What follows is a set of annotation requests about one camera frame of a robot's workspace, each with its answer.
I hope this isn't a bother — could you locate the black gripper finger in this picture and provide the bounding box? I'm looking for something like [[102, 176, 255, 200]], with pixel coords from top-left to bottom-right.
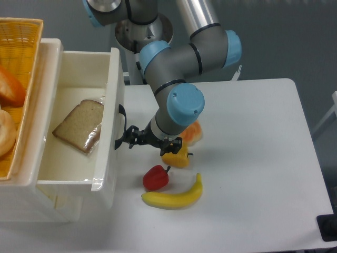
[[123, 125, 144, 149], [160, 137, 183, 157]]

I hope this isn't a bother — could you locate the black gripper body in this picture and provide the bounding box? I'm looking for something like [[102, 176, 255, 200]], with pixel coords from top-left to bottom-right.
[[141, 128, 169, 148]]

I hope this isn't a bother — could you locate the white drawer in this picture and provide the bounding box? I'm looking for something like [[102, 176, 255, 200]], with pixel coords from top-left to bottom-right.
[[37, 48, 124, 208]]

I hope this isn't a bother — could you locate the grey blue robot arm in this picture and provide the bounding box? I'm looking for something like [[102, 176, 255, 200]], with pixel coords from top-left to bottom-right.
[[83, 1, 242, 154]]

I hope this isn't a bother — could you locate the white drawer cabinet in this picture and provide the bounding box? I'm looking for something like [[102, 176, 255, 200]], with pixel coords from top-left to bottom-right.
[[0, 38, 85, 223]]

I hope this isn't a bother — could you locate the yellow bell pepper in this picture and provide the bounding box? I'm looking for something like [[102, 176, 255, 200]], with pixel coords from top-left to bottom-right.
[[162, 143, 193, 168]]

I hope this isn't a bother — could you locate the orange knotted bread roll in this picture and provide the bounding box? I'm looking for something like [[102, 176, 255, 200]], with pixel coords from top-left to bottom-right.
[[179, 120, 203, 147]]

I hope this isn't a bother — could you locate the red bell pepper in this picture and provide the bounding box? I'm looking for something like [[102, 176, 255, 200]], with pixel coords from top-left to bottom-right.
[[142, 165, 171, 191]]

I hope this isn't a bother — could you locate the wrapped bread slice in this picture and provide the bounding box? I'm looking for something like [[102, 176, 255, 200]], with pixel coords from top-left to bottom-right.
[[52, 99, 104, 154]]

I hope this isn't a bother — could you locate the yellow banana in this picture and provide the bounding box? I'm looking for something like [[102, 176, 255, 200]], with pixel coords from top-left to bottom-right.
[[141, 173, 203, 209]]

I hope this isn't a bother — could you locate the pale round bun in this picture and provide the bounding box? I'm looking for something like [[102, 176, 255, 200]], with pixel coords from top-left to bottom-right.
[[0, 109, 17, 156]]

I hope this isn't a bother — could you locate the orange bread piece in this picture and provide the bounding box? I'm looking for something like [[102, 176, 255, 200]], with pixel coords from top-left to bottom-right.
[[1, 65, 26, 107]]

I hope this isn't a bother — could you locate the yellow wicker basket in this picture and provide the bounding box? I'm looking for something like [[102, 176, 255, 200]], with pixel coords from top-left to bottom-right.
[[1, 17, 44, 181]]

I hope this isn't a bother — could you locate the black device at edge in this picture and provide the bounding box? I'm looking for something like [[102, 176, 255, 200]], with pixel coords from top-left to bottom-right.
[[316, 214, 336, 242]]

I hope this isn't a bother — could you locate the white table bracket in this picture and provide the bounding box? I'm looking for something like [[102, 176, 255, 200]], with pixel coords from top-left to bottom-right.
[[232, 65, 242, 81]]

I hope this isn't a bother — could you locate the white frame at right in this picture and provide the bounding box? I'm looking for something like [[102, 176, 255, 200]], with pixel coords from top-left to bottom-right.
[[312, 91, 336, 140]]

